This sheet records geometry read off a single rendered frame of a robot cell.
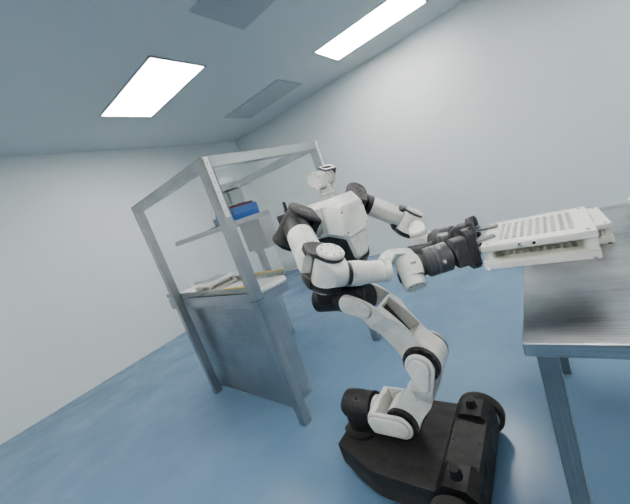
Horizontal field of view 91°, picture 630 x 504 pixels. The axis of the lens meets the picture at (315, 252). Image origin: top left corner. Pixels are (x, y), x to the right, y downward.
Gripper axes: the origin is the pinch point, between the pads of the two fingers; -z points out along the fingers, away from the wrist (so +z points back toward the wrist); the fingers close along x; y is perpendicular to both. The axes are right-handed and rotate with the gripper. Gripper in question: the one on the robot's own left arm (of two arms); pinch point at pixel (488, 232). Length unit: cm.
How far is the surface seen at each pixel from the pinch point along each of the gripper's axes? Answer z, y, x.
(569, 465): -14, 33, 53
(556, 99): 12, -373, -40
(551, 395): -14.0, 32.7, 32.8
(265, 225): 128, -12, -25
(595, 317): -23.7, 22.1, 18.0
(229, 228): 120, 17, -31
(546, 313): -14.5, 20.9, 17.8
